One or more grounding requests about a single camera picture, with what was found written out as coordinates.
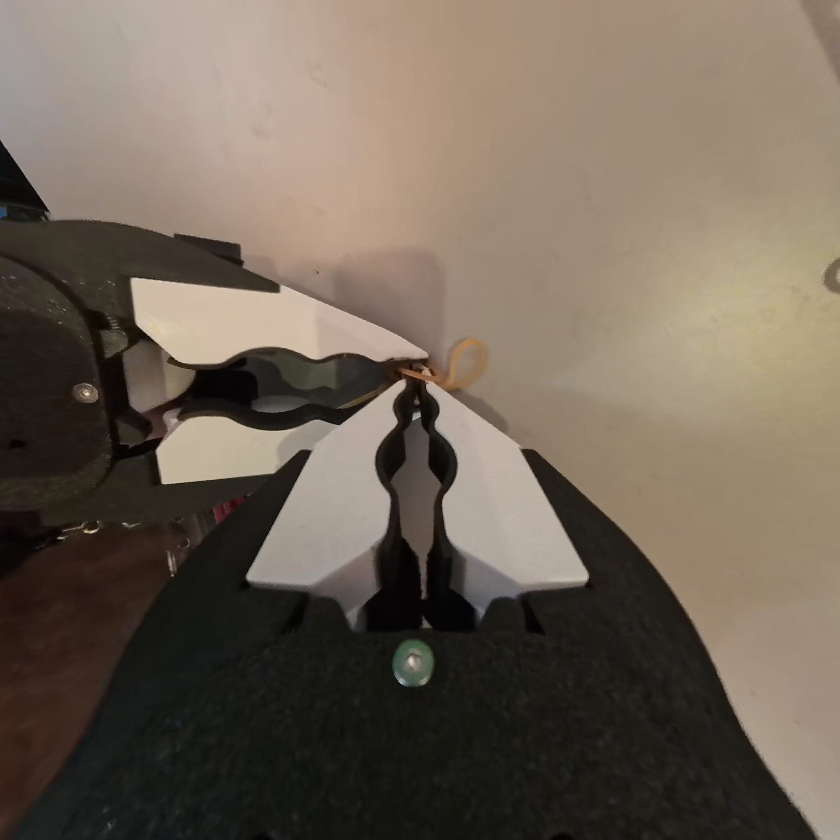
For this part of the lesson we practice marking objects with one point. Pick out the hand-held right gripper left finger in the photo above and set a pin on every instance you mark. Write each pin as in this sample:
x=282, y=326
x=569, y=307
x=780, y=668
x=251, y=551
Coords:
x=321, y=512

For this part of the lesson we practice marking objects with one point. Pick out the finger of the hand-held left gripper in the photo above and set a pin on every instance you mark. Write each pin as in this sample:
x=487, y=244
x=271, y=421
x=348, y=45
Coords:
x=216, y=453
x=249, y=315

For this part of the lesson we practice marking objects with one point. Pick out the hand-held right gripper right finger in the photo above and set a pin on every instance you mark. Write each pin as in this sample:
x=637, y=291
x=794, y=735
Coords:
x=512, y=518

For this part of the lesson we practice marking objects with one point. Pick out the yellow rubber band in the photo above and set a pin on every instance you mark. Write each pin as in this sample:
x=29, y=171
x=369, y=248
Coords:
x=420, y=375

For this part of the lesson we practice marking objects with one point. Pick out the red and white badge card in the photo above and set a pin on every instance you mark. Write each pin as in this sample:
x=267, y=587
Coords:
x=229, y=512

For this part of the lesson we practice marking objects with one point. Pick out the metal badge clip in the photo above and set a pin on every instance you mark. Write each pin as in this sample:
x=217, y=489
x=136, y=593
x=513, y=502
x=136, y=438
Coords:
x=174, y=558

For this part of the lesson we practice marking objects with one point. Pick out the round table grommet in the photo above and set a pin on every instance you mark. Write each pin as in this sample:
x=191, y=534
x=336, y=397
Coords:
x=829, y=275

